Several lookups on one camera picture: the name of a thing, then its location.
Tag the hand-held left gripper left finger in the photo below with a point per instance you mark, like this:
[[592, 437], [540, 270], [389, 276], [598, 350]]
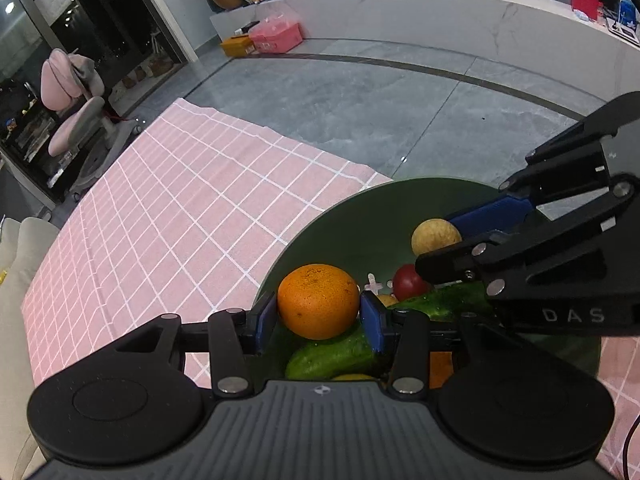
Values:
[[265, 320]]

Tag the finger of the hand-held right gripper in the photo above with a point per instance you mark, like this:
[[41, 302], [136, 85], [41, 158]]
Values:
[[492, 215], [450, 260]]

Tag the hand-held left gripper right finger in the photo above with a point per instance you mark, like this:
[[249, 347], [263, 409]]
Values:
[[372, 322]]

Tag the red tomato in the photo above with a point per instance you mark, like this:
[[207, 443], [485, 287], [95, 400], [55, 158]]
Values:
[[407, 282]]

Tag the orange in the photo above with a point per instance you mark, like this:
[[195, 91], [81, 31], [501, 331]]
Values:
[[317, 300], [441, 367]]

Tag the green plastic bowl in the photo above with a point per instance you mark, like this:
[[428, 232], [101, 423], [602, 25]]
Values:
[[360, 220]]

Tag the green cucumber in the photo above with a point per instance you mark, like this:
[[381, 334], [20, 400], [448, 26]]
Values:
[[330, 355]]

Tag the pink checked tablecloth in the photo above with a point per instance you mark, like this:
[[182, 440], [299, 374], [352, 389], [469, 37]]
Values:
[[175, 210]]

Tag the grey marble ledge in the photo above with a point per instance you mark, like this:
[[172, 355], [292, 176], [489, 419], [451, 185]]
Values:
[[450, 20]]

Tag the beige sofa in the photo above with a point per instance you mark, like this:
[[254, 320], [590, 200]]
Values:
[[25, 260]]

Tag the pink office chair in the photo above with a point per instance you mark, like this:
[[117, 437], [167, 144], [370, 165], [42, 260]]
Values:
[[75, 125]]

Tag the yellow box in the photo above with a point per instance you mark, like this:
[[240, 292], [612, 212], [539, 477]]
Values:
[[237, 46]]

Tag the pink plastic box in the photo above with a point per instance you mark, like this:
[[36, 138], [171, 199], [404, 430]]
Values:
[[277, 35]]

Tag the dark glass cabinet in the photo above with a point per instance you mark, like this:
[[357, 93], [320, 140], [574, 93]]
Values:
[[100, 10]]

